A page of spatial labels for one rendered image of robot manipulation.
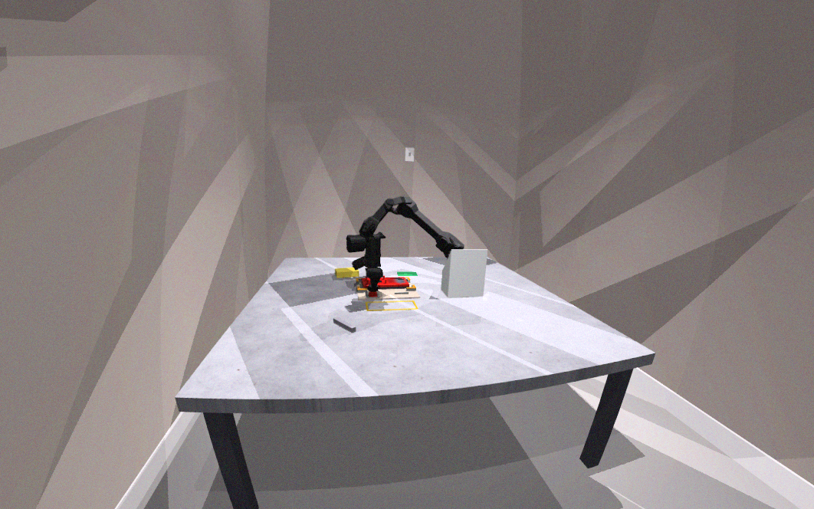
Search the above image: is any grey rectangular bar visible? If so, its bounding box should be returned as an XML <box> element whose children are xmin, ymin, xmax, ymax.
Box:
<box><xmin>333</xmin><ymin>317</ymin><xmax>356</xmax><ymax>332</ymax></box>

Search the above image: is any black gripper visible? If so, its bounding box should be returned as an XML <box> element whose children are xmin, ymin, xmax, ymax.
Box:
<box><xmin>365</xmin><ymin>251</ymin><xmax>383</xmax><ymax>291</ymax></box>

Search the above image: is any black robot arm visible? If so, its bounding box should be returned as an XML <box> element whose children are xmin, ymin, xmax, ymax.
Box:
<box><xmin>346</xmin><ymin>197</ymin><xmax>464</xmax><ymax>271</ymax></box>

